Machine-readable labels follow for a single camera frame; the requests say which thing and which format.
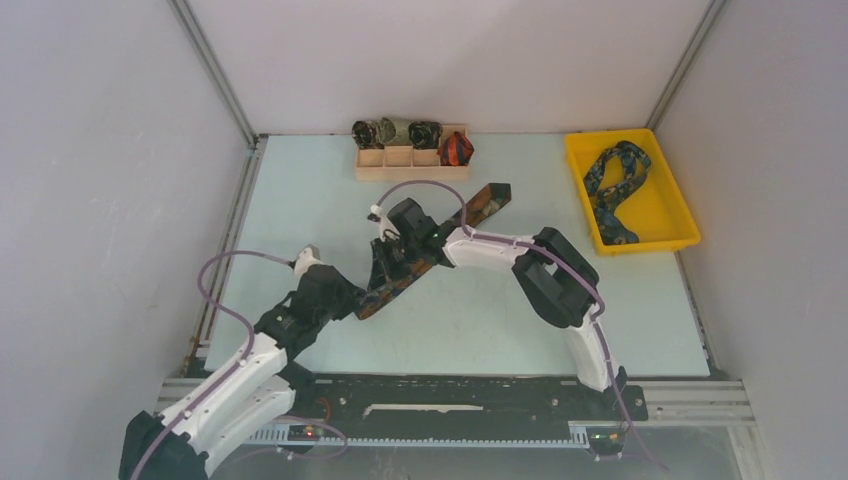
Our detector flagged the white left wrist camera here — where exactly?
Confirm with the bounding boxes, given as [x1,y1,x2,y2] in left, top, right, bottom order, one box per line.
[292,244,324,278]

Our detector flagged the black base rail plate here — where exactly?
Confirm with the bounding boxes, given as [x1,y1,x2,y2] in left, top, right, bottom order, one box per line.
[290,374,648,443]

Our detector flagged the wooden compartment box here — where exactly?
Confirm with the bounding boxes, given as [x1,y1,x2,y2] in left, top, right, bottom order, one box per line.
[354,146,471,182]

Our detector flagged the blue patterned tie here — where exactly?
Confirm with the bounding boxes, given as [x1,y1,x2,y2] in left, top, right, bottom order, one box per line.
[583,140,652,245]

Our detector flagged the olive green rolled tie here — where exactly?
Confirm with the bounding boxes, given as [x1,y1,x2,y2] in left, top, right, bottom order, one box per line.
[376,117,412,146]

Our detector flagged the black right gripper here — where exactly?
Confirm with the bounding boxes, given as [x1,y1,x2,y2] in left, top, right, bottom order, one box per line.
[367,237,422,295]

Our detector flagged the brown green patterned tie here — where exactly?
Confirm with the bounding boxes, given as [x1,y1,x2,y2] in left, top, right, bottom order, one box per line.
[354,183,511,320]

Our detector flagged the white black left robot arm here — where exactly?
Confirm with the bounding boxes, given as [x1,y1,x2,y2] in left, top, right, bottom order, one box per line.
[118,263,365,479]

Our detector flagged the black green rolled tie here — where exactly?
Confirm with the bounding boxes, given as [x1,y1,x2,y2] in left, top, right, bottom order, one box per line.
[408,120,443,150]

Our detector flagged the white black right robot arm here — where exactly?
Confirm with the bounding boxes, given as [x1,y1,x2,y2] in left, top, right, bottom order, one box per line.
[358,198,627,418]

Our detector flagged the orange navy rolled tie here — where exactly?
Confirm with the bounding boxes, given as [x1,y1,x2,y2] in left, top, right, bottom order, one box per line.
[437,131,475,167]

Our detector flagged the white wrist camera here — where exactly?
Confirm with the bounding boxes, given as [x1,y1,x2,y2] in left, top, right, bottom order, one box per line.
[367,204,388,228]
[292,244,324,278]

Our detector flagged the aluminium frame rail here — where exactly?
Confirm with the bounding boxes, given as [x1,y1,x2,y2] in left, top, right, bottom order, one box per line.
[153,376,757,452]

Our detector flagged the yellow plastic tray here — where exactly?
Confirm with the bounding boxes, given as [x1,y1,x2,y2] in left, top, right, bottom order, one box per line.
[564,128,701,256]

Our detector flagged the dark patterned rolled tie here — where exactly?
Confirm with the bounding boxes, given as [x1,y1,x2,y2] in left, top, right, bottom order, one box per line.
[351,120,384,150]

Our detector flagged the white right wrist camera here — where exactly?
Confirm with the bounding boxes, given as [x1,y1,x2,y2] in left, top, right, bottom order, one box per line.
[367,204,388,228]

